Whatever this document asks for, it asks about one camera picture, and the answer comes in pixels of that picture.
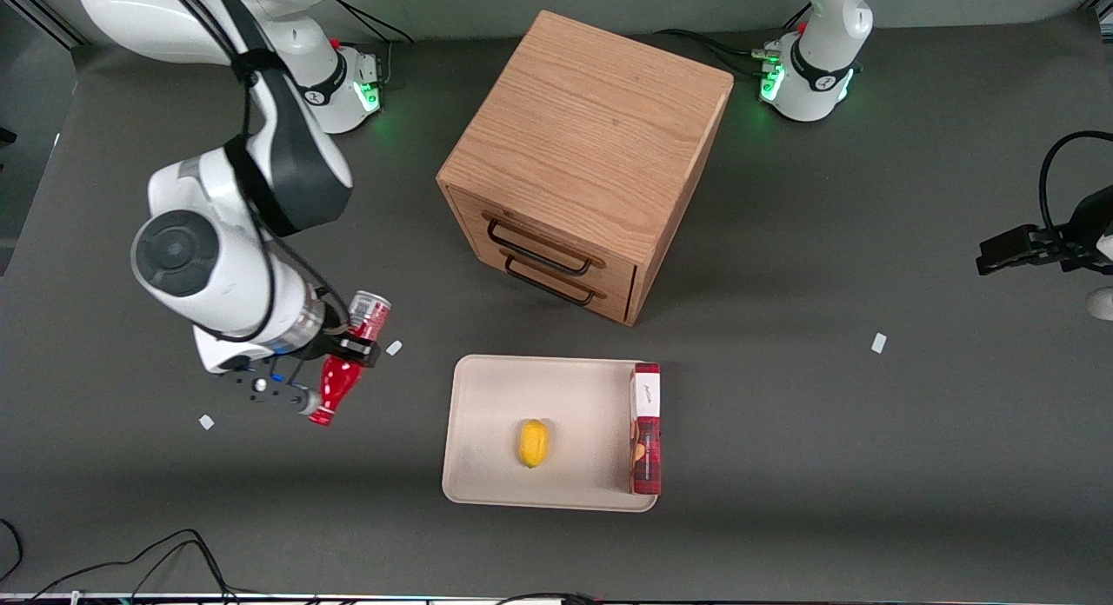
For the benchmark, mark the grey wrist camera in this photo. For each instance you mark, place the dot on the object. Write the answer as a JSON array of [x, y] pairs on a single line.
[[304, 402], [1103, 303]]

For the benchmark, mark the red cookie box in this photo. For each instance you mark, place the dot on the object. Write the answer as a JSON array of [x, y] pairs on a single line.
[[645, 448]]

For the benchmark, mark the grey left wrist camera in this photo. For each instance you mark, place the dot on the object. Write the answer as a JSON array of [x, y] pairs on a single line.
[[1103, 303]]

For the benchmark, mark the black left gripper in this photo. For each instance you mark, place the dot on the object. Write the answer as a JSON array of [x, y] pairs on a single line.
[[1081, 231]]

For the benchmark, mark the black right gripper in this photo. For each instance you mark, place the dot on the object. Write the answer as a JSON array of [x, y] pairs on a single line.
[[340, 339]]

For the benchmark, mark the wooden drawer cabinet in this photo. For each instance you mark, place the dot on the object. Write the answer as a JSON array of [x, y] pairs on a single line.
[[591, 127]]

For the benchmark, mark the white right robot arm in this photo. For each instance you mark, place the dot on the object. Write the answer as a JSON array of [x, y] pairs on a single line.
[[217, 266]]

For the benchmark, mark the beige plastic tray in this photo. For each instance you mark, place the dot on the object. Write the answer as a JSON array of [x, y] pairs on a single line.
[[522, 388]]

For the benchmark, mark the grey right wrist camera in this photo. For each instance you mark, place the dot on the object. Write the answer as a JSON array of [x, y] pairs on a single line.
[[304, 402]]

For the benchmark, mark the yellow lemon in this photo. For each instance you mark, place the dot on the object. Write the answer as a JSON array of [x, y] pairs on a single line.
[[533, 443]]

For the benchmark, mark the wooden drawer front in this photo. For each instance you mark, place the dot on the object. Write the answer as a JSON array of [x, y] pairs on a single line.
[[613, 264], [613, 302]]

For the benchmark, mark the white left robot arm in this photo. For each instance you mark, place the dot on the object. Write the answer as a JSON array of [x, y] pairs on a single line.
[[826, 31]]

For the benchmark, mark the red ketchup bottle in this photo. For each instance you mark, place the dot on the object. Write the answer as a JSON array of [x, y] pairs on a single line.
[[335, 388]]

